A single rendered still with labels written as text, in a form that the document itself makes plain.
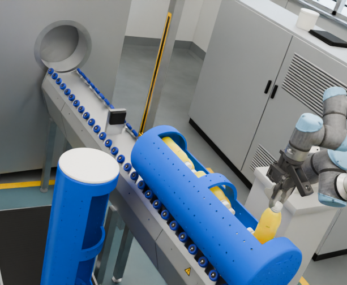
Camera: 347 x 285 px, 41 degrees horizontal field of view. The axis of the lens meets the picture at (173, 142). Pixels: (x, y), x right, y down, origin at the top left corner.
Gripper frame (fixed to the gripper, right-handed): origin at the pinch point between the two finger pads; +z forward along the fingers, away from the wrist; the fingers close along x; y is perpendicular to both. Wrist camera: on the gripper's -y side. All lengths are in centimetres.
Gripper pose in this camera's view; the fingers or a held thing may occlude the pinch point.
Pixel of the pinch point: (277, 205)
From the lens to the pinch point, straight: 169.0
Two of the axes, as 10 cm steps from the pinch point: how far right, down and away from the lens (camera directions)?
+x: -8.2, 0.9, -5.7
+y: -5.1, -5.5, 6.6
